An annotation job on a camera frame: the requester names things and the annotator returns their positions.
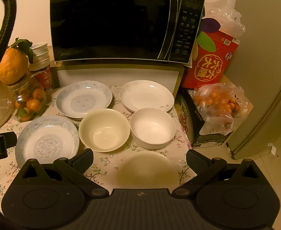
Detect white plate with swirls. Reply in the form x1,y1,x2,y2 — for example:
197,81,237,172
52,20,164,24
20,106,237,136
119,80,174,112

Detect dark cardboard box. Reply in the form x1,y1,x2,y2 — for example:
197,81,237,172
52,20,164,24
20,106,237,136
175,88,235,147

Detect glass jar of oranges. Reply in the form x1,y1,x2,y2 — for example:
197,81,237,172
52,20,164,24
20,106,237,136
8,71,51,122

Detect floral tablecloth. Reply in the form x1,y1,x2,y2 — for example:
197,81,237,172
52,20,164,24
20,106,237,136
0,85,198,213

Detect black microwave oven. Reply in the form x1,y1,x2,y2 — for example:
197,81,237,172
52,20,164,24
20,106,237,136
50,0,204,63

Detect large pomelo with leaves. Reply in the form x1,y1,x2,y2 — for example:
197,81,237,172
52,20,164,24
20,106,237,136
0,37,33,85

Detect cream bowl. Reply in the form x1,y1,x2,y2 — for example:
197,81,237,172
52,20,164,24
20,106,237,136
78,108,130,153
115,151,179,190

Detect white bowl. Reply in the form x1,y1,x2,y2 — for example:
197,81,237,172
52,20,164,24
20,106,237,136
130,108,176,150

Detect blue patterned plate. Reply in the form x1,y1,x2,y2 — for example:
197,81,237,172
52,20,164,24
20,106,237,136
56,80,113,119
15,116,80,167

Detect white refrigerator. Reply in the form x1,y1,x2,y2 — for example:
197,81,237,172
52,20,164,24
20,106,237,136
226,0,281,159

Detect stacked white cups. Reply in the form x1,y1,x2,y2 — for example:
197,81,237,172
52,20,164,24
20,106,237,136
29,42,50,72

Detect plastic bag of kumquats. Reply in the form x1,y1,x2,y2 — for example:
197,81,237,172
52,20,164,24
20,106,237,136
191,83,253,136

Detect clear plastic bag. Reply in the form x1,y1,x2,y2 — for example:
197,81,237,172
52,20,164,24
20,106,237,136
204,0,246,39

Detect red gift box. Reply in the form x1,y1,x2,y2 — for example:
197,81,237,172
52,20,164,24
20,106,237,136
181,18,240,89

